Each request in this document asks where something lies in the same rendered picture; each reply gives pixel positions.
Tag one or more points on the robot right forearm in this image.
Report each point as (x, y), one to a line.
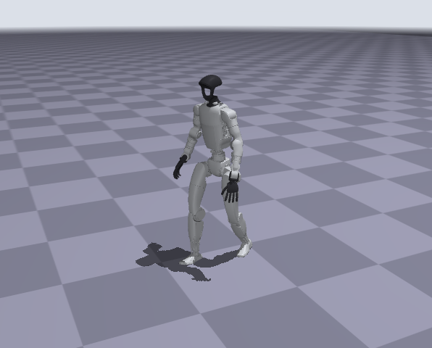
(189, 147)

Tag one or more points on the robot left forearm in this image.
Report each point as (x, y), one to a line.
(236, 158)

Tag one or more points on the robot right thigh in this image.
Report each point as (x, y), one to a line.
(196, 190)

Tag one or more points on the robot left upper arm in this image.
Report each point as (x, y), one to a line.
(229, 117)

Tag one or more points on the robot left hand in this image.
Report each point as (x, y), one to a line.
(231, 187)

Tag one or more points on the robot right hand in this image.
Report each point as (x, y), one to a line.
(179, 165)

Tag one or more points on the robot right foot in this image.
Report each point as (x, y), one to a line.
(191, 259)

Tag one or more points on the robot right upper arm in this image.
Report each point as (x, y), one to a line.
(195, 132)

